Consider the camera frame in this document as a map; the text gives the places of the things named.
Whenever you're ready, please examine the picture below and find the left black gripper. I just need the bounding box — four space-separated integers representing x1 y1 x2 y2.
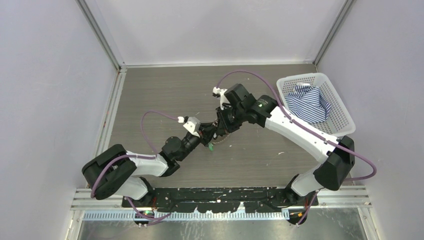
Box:
177 121 218 161

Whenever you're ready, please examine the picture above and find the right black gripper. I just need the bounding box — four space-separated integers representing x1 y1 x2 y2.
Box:
216 103 246 136

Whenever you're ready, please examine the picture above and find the numbered metal key ring disc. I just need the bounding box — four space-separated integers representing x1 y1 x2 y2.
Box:
205 127 231 147

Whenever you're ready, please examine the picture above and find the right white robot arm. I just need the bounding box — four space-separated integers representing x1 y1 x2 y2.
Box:
212 83 355 205

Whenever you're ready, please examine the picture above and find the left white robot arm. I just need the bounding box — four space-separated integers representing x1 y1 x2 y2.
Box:
81 120 218 207

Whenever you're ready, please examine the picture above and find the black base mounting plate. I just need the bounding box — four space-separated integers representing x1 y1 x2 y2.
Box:
132 186 319 213

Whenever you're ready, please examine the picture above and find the blue striped shirt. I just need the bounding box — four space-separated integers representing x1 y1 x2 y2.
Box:
284 82 332 124

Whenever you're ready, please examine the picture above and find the white plastic basket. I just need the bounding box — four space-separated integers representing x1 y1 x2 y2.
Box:
276 73 356 137

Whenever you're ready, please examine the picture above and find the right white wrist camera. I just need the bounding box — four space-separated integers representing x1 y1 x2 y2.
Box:
212 86 230 110

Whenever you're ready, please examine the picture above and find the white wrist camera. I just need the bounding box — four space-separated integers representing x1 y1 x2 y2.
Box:
212 86 230 110
177 116 201 138

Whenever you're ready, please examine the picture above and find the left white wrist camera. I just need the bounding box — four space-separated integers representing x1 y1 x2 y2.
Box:
177 116 201 138

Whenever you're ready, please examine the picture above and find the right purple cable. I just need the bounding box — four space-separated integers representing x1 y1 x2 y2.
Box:
214 70 378 182

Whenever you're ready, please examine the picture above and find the aluminium frame rail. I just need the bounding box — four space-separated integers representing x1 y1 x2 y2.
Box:
64 64 128 240

